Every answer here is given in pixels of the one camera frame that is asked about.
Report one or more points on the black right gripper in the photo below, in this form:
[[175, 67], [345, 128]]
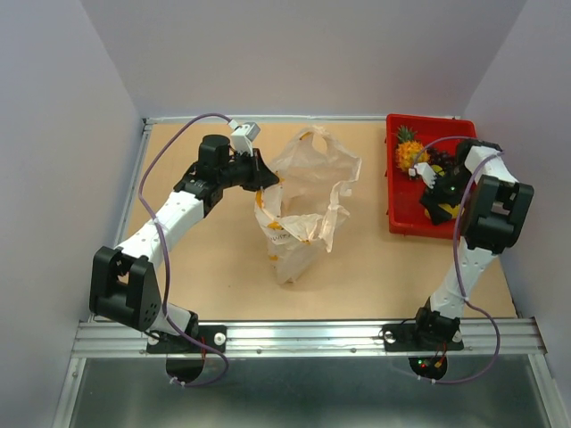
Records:
[[432, 197]]

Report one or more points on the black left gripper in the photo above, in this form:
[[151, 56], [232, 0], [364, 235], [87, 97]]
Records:
[[260, 175]]

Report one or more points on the yellow fake lemon fruit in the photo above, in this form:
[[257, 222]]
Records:
[[448, 209]]

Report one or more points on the white plastic bag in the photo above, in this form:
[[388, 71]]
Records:
[[300, 214]]

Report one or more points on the dark purple fake grapes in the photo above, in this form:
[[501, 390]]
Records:
[[443, 159]]

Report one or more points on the orange fake pineapple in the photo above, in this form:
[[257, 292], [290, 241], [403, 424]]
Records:
[[408, 149]]

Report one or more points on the yellow-green fake starfruit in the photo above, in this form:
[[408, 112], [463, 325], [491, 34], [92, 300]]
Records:
[[436, 170]]

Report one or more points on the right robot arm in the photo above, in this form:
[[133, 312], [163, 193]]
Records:
[[488, 206]]

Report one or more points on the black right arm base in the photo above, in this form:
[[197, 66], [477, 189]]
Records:
[[410, 337]]

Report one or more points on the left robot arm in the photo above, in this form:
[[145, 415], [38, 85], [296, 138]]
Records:
[[124, 286]]

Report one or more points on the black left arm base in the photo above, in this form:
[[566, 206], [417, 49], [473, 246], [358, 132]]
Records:
[[214, 336]]

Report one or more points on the red plastic tray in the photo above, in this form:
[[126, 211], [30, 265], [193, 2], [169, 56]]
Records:
[[406, 214]]

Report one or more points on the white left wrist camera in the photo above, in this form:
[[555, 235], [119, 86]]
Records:
[[243, 135]]

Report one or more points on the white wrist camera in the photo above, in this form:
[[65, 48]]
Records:
[[243, 135], [425, 172]]

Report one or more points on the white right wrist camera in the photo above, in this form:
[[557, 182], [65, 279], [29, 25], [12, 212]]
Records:
[[425, 172]]

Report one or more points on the aluminium front rail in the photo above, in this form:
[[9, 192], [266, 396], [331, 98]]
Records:
[[295, 339]]

